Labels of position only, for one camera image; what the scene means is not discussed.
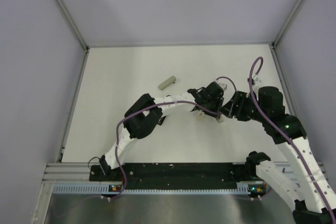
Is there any black stapler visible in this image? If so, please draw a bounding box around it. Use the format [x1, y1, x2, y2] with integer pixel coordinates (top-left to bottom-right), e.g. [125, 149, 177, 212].
[157, 116, 166, 125]

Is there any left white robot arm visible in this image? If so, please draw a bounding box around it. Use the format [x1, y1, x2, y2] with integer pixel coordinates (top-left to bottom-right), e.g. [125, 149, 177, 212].
[99, 81, 227, 176]

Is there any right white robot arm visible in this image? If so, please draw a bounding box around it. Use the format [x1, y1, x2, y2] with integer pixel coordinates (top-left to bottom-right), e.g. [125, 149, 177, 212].
[220, 87, 335, 223]

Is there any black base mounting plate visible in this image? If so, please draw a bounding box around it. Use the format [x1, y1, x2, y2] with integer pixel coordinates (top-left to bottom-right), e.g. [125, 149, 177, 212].
[89, 163, 261, 190]

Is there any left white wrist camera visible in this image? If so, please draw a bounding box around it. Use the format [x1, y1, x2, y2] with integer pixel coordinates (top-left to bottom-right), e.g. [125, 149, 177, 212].
[218, 83, 227, 91]

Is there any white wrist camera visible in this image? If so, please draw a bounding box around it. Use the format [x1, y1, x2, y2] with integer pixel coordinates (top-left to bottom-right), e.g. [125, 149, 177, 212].
[218, 83, 227, 91]
[247, 76, 262, 88]

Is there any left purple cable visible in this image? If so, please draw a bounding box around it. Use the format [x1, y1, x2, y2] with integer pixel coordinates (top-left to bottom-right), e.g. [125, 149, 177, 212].
[115, 77, 237, 200]

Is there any purple cable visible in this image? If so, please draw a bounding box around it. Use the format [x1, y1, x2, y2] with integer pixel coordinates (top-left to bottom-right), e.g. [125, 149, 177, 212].
[248, 56, 336, 219]
[115, 77, 237, 200]

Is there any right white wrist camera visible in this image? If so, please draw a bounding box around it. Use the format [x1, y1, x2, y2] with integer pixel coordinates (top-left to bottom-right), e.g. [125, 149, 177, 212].
[247, 76, 262, 88]

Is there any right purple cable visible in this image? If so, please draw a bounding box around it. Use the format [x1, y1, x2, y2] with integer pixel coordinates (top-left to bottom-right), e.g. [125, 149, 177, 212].
[248, 56, 336, 219]

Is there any grey slotted cable duct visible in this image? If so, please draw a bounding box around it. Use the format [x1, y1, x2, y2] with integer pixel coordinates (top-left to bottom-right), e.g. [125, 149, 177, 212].
[53, 184, 251, 195]

